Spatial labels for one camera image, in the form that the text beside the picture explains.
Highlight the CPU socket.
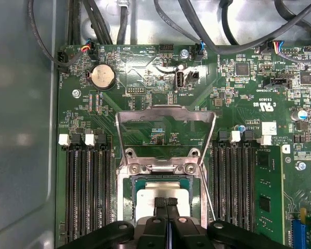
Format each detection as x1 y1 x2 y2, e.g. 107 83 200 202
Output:
116 147 210 229

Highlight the grey black PC case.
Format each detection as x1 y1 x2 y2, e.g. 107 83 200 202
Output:
0 0 311 249

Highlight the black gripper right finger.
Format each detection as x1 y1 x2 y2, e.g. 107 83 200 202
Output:
166 198 288 249

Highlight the blue expansion slot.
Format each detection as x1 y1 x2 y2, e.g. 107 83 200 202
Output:
293 217 307 249

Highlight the silver green CPU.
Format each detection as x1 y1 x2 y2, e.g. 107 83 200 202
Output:
133 178 194 224

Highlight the thin wire locking lever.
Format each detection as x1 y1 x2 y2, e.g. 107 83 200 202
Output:
198 165 218 223

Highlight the metal socket cover frame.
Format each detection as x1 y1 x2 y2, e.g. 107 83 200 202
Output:
115 104 218 174

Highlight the black RAM slot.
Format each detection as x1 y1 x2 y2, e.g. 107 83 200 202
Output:
213 131 228 223
96 133 112 228
227 130 242 229
58 133 78 242
84 133 101 232
240 130 257 233
71 133 90 238

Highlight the silver internal USB port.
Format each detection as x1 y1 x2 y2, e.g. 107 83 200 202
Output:
175 70 186 91

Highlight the green RAM stick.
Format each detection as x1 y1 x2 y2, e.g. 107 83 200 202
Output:
255 134 286 246

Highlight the black square chip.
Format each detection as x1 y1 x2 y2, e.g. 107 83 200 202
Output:
235 63 250 77
300 70 311 85

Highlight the green motherboard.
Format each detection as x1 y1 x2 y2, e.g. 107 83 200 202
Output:
55 43 311 249

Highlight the thick grey cable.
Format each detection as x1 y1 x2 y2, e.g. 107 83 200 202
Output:
177 0 311 55

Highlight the round coin cell battery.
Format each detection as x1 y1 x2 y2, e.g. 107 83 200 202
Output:
89 64 117 91

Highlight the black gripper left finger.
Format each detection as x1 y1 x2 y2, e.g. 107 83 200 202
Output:
57 197 170 249

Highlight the black cable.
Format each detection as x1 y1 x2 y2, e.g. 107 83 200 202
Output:
220 0 243 46
116 5 129 45
80 0 107 46
66 0 75 47
74 0 82 47
88 0 114 45
27 0 76 75

